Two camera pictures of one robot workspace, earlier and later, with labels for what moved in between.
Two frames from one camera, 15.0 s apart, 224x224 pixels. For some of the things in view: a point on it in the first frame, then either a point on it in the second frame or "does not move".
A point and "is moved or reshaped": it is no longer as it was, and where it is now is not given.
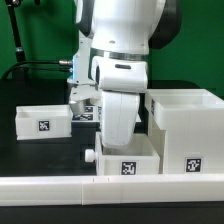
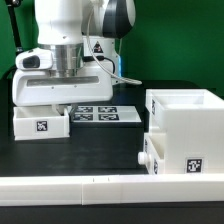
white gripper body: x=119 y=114 → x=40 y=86
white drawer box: x=43 y=122 does not move
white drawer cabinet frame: x=186 y=129 does not move
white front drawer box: x=140 y=158 is moved or reshaped
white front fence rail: x=109 y=190 does not move
